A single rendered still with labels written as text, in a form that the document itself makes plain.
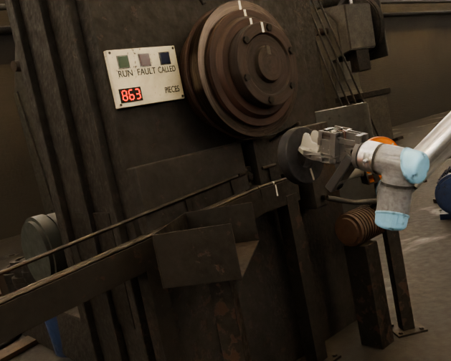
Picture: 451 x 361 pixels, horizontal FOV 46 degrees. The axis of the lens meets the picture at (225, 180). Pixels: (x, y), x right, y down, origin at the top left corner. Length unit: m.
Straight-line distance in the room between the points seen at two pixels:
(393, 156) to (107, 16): 0.99
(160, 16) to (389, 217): 1.04
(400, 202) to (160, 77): 0.91
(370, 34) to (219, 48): 8.42
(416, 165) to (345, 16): 8.57
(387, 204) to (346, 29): 8.52
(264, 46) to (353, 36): 7.99
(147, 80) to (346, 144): 0.73
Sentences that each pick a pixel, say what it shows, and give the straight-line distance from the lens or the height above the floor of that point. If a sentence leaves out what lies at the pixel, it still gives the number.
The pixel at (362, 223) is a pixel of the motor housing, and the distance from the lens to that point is 2.02.
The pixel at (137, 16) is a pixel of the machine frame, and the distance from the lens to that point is 1.84.
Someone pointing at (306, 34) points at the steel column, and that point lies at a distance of 6.22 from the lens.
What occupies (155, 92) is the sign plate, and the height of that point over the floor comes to 1.09.
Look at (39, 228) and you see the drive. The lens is 2.76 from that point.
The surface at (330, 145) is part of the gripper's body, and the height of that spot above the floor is 0.85.
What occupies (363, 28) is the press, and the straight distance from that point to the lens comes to 10.02.
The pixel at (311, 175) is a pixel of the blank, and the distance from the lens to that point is 1.47.
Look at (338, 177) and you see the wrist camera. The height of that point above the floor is 0.76.
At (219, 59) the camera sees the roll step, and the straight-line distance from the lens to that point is 1.76.
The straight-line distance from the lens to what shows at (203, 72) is 1.75.
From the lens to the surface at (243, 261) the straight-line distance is 1.39.
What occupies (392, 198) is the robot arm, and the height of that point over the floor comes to 0.71.
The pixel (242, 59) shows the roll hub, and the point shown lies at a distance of 1.75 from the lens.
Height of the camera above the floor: 0.96
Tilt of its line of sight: 6 degrees down
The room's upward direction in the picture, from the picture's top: 11 degrees counter-clockwise
